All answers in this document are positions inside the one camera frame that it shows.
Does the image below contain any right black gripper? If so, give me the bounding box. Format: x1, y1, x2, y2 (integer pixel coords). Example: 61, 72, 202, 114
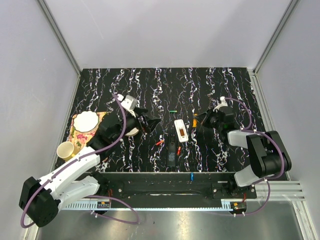
194, 106, 223, 130

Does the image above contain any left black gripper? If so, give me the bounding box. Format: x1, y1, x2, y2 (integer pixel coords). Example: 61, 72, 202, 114
112, 107, 161, 143

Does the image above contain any white remote control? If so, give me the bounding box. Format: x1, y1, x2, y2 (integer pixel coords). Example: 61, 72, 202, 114
174, 119, 189, 143

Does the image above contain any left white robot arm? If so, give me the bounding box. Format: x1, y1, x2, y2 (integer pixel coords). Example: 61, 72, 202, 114
18, 107, 161, 229

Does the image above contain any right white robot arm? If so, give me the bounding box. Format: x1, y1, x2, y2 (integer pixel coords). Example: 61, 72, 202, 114
194, 106, 292, 198

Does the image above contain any beige ceramic bowl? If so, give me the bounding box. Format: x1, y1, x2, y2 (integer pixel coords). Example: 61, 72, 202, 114
125, 127, 139, 137

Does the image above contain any white scalloped bowl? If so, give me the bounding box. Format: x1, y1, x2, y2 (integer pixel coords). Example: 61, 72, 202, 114
73, 111, 99, 133

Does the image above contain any floral placemat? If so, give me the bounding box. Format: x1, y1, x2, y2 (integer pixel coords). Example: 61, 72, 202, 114
67, 111, 107, 150

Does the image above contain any yellow mug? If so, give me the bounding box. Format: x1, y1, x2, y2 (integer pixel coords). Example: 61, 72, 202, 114
56, 141, 79, 161

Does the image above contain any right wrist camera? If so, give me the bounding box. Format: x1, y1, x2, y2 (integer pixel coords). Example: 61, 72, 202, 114
213, 96, 228, 111

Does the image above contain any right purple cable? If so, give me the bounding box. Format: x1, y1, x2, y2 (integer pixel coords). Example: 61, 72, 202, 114
224, 97, 286, 180

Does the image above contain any purple cable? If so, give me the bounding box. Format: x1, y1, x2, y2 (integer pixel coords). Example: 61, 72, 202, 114
20, 93, 126, 228
224, 97, 286, 180

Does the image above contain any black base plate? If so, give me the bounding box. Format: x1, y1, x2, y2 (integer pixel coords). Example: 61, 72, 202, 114
77, 172, 257, 200

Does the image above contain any slotted cable duct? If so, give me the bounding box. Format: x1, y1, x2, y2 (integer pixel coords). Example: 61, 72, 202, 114
62, 196, 242, 212

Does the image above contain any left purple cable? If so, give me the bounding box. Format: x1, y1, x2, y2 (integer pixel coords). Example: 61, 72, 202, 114
20, 93, 126, 228

